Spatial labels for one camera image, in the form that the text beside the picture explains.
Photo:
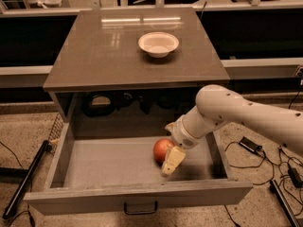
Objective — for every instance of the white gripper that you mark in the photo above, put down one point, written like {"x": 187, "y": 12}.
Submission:
{"x": 183, "y": 134}

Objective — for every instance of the red apple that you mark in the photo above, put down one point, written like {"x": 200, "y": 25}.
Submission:
{"x": 160, "y": 149}

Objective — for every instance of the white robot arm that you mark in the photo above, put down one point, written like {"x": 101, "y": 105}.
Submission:
{"x": 216, "y": 106}

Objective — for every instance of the open grey top drawer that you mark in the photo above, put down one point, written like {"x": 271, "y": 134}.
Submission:
{"x": 103, "y": 161}

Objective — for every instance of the grey cabinet counter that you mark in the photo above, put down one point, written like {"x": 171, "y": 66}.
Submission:
{"x": 101, "y": 53}

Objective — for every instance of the black power adapter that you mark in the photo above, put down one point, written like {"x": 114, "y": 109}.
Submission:
{"x": 295, "y": 177}
{"x": 250, "y": 145}

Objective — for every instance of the white paper bowl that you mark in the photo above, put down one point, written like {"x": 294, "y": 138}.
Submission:
{"x": 158, "y": 44}

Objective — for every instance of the black bar right floor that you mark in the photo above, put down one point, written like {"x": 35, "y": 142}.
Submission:
{"x": 274, "y": 187}

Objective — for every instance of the black bar floor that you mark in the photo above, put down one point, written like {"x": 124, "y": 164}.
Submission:
{"x": 11, "y": 208}
{"x": 274, "y": 187}

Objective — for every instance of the black bar left floor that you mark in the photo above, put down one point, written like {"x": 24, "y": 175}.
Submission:
{"x": 11, "y": 208}

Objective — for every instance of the black drawer handle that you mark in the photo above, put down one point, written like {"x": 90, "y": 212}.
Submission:
{"x": 138, "y": 210}

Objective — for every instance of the wire mesh basket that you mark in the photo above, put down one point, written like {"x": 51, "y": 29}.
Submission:
{"x": 55, "y": 134}

